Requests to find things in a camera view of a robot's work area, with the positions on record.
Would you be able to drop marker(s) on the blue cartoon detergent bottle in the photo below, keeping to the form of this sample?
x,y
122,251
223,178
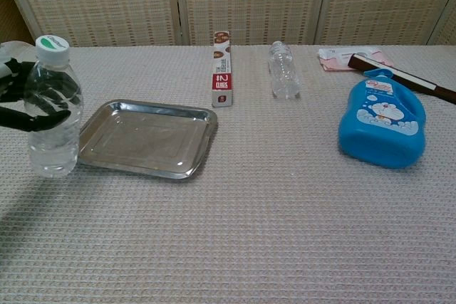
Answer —
x,y
381,140

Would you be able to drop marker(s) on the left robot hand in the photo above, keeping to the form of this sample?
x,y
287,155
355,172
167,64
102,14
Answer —
x,y
14,119

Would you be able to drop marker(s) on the bamboo folding screen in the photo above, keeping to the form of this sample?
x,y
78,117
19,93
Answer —
x,y
249,1

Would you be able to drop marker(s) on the stainless steel rectangular tray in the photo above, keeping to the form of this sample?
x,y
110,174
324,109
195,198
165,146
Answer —
x,y
149,140

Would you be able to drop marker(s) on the small clear plastic bottle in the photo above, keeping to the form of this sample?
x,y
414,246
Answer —
x,y
284,72

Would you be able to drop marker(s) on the clear plastic water bottle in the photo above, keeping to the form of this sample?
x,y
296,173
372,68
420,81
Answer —
x,y
53,147

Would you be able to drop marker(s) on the beige woven tablecloth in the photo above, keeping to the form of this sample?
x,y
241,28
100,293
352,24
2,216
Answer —
x,y
249,229

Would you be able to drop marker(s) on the pink white wet wipes pack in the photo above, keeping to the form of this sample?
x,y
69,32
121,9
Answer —
x,y
335,58

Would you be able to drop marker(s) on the long red white wrap box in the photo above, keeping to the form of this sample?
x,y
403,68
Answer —
x,y
222,83

